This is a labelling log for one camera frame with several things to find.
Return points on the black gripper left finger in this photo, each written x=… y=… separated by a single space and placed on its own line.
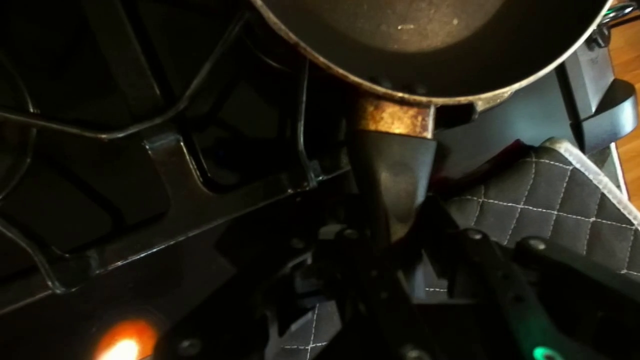
x=362 y=293

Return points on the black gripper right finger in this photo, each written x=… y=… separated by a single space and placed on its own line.
x=492 y=281

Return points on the dark frying pan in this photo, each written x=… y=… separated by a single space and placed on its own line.
x=426 y=41

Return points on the black gas stove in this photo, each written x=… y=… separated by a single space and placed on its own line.
x=167 y=200

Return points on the black quilted pot holder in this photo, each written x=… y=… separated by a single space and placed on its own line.
x=566 y=212

